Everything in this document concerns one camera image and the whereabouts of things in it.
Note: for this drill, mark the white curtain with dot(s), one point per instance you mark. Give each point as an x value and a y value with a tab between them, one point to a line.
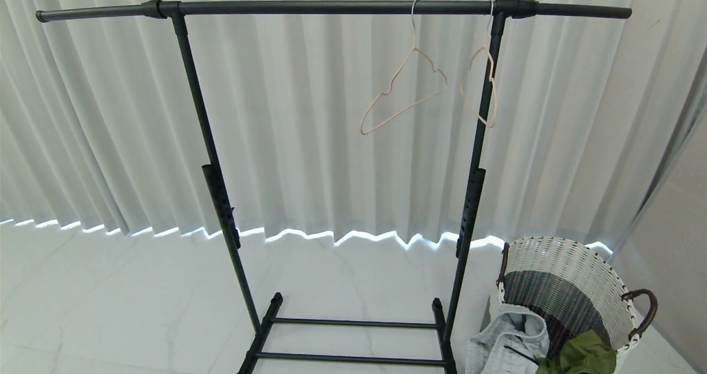
309	142

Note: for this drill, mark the green shirt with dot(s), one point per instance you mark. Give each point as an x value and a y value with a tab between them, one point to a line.
585	354

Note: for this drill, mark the black clothes rack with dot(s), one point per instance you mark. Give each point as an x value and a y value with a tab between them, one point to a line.
331	7

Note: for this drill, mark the pink clothes hanger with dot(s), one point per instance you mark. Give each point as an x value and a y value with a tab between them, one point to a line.
491	70
415	47

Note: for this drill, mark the pale grey shorts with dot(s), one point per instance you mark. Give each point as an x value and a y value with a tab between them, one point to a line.
502	341

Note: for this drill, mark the white laundry basket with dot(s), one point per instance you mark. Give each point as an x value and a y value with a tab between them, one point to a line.
558	263

